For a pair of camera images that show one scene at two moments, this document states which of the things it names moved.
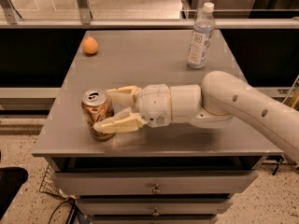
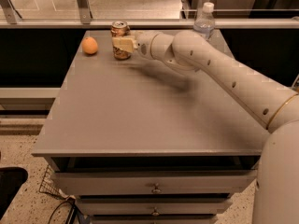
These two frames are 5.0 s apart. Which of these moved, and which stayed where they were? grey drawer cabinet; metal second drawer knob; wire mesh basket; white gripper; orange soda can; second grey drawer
Moved: orange soda can; white gripper
Stayed: grey drawer cabinet; metal second drawer knob; wire mesh basket; second grey drawer
